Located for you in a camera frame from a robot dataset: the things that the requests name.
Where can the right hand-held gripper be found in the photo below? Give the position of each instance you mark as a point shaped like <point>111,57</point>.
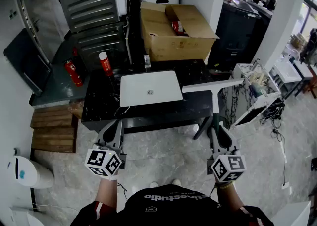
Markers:
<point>229,168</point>

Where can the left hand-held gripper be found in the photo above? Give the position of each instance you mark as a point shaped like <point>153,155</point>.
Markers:
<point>104,161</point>

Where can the person's right forearm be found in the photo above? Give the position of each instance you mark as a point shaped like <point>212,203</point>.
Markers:
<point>229,197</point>

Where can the person's left forearm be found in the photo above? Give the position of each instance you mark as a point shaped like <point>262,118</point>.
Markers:
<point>106,195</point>

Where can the black marble table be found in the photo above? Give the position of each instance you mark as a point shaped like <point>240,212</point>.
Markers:
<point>104,101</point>

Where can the white marble cabinet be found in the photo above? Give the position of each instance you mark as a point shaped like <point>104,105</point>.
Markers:
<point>260,101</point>

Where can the wooden pallet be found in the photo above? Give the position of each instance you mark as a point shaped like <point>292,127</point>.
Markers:
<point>53,130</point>

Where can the white rectangular sink basin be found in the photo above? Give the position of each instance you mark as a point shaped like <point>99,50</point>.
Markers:
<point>138,86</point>

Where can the chrome sink drain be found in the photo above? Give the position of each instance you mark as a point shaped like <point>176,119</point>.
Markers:
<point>150,92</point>

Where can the person's right shoe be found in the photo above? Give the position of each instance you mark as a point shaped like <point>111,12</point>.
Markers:
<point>176,182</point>

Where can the person's shoe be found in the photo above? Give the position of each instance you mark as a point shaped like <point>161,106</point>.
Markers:
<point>153,184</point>
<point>176,182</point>

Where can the person's left shoe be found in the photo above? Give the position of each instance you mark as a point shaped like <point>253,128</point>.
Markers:
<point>153,184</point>

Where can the red spray can white cap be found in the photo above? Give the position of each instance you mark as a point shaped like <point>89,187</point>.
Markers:
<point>106,65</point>

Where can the red fire extinguisher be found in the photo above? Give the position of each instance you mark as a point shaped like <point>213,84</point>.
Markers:
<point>75,73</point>

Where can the beige rolls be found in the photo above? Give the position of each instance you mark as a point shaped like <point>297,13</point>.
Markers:
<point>257,77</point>

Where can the white power adapter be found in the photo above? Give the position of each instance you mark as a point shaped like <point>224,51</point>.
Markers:
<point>286,186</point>

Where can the small chrome faucet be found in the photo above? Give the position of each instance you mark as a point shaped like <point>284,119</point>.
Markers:
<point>255,64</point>

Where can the person's black and red shirt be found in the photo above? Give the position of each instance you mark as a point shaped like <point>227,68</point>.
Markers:
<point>171,210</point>

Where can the white cylindrical bin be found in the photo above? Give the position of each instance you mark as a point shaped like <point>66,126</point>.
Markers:
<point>29,173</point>

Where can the dark metal appliance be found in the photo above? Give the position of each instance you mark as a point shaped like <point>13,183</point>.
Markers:
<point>101,44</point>

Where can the white vanity unit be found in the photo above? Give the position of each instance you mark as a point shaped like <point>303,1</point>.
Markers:
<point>288,71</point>

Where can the white glossy cabinet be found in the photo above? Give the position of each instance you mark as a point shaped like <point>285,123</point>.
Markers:
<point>292,215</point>

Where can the black cabinet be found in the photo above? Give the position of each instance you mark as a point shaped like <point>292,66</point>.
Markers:
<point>237,34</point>

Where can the open cardboard box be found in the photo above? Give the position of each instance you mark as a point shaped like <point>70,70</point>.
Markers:
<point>168,44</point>

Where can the red packet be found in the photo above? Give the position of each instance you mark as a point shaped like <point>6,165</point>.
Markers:
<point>177,26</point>

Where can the stainless steel refrigerator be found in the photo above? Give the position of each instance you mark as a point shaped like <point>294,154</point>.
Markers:
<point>39,14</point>

